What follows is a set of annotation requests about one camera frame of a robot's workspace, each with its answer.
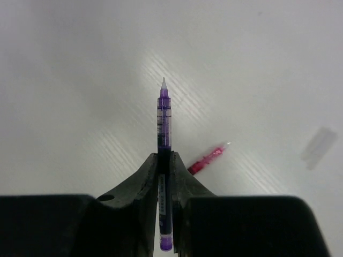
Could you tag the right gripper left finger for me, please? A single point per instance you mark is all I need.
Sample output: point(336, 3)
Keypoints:
point(121, 222)

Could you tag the red pen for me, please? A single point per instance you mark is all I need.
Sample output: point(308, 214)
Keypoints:
point(208, 158)

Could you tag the clear cap top centre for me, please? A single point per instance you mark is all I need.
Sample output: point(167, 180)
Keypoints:
point(318, 146)

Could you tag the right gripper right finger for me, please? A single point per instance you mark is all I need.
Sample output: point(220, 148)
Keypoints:
point(205, 224)

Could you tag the purple pen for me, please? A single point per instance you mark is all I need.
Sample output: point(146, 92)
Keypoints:
point(164, 145)

